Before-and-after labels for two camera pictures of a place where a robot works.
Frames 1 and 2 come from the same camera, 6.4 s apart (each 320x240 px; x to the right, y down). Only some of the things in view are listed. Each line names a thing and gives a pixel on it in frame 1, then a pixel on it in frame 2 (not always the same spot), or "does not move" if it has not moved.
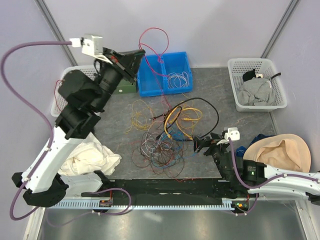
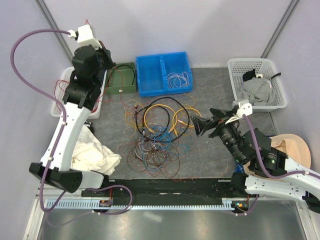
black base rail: x=168 y=190 does not move
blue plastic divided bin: x=165 y=74 does not move
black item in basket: x=249 y=75 does not move
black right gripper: x=215 y=139 -> x=223 y=116
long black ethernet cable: x=178 y=113 -> x=142 y=108
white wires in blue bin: x=176 y=80 does not move
